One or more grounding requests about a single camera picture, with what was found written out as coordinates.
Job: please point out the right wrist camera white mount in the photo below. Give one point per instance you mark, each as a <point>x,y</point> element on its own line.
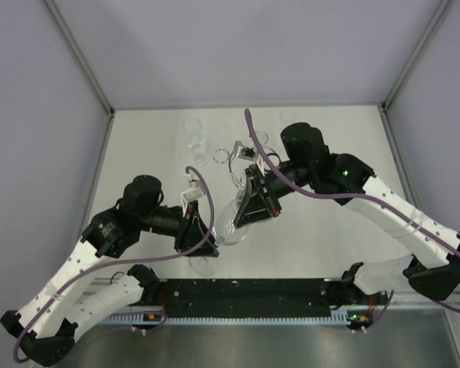
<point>249,153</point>

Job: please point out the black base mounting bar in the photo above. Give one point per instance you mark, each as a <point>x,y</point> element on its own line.
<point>250,298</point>

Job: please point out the right aluminium frame post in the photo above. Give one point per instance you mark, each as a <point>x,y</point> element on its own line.
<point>435,22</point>

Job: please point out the aluminium frame post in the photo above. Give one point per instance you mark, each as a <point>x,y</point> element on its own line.
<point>435,22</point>
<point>73,48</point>

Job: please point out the clear removed champagne glass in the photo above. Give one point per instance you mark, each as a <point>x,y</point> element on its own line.
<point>288,116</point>

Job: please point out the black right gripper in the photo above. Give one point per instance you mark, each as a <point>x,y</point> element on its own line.
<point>258,205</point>

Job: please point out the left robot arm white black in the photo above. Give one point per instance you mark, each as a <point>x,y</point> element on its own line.
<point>95,280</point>

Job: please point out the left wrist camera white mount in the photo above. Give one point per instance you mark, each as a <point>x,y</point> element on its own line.
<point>192,190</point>

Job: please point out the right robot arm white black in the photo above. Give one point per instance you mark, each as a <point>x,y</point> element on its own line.
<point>432,267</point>

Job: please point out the white slotted cable duct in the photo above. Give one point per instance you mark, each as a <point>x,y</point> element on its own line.
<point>336,318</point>

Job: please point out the chrome wire wine glass rack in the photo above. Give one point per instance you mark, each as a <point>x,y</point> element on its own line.
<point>235,168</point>

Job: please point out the left aluminium frame post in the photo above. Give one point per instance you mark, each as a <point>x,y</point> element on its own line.
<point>73,48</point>

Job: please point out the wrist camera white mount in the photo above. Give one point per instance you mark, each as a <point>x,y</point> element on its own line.
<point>249,153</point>
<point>192,190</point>

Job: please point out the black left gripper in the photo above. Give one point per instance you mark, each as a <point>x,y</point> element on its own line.
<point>191,230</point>

